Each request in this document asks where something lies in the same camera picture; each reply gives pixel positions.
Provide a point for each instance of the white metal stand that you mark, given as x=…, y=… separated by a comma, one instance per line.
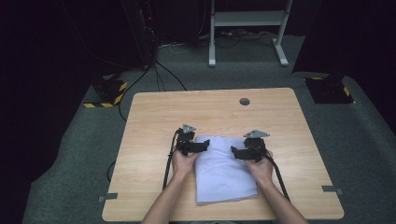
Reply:
x=249, y=18

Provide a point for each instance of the person's left hand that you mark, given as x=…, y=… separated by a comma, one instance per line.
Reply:
x=182, y=166

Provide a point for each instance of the black computer tower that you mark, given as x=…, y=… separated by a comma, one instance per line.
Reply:
x=146, y=37

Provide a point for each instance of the grey round table grommet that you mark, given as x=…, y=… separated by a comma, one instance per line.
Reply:
x=244, y=101

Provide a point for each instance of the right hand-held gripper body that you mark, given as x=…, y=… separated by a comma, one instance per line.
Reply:
x=257, y=147

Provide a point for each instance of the grey tape piece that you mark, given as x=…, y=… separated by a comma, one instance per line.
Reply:
x=332, y=189
x=108, y=197

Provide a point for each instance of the black yellow striped base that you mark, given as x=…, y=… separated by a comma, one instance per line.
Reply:
x=330, y=91
x=109, y=90

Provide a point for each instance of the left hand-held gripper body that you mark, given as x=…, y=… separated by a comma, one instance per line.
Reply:
x=186, y=144

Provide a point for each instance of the person's right hand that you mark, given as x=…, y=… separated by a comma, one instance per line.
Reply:
x=263, y=171

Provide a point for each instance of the lavender printed T-shirt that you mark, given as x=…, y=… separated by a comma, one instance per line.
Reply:
x=222, y=180

